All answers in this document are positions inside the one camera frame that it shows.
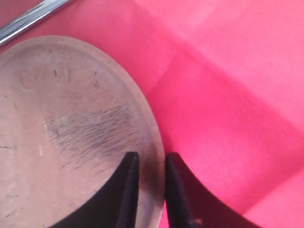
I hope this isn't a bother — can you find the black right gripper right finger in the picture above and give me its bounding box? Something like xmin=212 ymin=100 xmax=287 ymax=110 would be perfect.
xmin=165 ymin=152 xmax=259 ymax=228

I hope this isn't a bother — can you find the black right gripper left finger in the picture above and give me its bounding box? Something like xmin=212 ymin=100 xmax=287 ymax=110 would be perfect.
xmin=52 ymin=152 xmax=139 ymax=228

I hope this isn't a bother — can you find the brown wooden plate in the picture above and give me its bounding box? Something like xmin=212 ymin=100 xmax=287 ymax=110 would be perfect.
xmin=0 ymin=36 xmax=164 ymax=228

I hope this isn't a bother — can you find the silver table knife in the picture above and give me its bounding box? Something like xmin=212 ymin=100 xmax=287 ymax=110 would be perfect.
xmin=0 ymin=0 xmax=74 ymax=47

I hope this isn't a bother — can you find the red table cloth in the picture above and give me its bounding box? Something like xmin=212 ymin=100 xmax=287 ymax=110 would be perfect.
xmin=6 ymin=0 xmax=304 ymax=228

